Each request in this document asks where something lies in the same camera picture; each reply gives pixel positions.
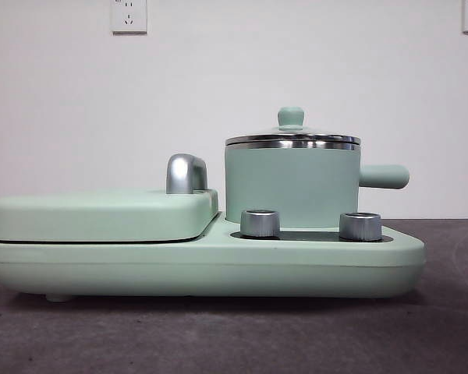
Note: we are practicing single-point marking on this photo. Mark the glass lid with green knob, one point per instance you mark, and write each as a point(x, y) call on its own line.
point(290, 117)

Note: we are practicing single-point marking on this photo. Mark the silver control knob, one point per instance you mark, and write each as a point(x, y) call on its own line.
point(259, 224)
point(360, 226)

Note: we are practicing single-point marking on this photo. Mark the green breakfast machine base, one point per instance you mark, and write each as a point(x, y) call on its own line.
point(257, 269)

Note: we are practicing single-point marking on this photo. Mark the green griddle cover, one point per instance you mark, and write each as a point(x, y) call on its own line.
point(101, 216)

